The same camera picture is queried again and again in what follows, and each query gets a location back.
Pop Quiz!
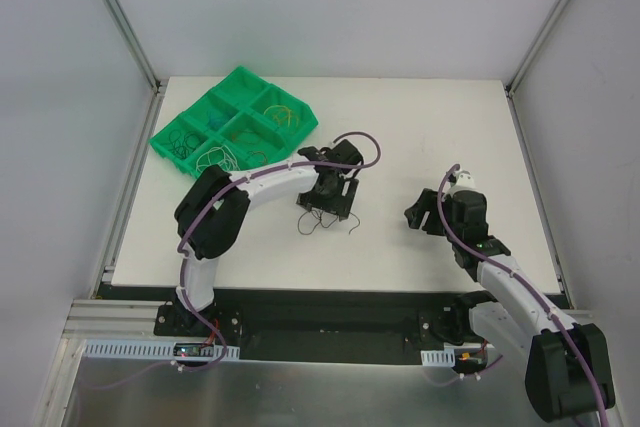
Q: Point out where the white cable duct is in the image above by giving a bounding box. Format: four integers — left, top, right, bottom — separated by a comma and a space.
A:
420, 349, 456, 368
84, 339, 240, 362

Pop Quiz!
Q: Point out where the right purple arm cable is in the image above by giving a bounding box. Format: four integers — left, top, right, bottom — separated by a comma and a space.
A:
436, 162, 616, 427

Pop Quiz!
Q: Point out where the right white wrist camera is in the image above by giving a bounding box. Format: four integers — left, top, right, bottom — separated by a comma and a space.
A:
446, 170, 476, 196

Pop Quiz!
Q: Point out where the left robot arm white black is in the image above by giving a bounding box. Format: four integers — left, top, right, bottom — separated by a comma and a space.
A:
174, 139, 365, 336

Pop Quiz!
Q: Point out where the aluminium frame rail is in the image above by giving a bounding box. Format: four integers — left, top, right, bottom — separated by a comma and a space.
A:
63, 299, 163, 338

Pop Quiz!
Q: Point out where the left white cable duct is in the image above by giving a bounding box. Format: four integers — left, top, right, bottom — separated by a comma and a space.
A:
84, 339, 240, 362

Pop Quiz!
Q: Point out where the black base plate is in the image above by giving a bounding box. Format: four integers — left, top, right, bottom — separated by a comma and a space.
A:
97, 286, 487, 365

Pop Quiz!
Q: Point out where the white wire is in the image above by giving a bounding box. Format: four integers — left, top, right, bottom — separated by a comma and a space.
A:
195, 145, 241, 172

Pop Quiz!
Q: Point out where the yellow wire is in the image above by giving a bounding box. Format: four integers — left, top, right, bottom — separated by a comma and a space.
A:
262, 102, 304, 128

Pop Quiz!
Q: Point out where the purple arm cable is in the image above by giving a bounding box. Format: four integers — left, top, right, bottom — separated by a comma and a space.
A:
177, 129, 384, 373
436, 162, 616, 427

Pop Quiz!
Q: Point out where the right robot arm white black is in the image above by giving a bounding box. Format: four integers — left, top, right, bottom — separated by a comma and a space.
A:
404, 187, 616, 425

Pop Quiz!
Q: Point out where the right aluminium frame post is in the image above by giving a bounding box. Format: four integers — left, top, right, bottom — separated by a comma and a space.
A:
505, 0, 573, 98

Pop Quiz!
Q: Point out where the green compartment tray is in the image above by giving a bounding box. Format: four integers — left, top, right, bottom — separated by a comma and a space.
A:
150, 66, 318, 178

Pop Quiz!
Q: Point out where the right white cable duct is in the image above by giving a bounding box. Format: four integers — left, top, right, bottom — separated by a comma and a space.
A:
420, 349, 456, 368

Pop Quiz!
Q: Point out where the aluminium frame post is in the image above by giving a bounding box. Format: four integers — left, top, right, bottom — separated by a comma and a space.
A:
505, 0, 573, 98
102, 0, 161, 92

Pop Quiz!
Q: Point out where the left aluminium frame post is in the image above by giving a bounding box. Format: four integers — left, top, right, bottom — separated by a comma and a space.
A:
102, 0, 161, 92

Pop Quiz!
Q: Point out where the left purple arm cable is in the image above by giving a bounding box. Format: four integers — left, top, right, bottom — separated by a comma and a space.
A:
177, 129, 384, 373

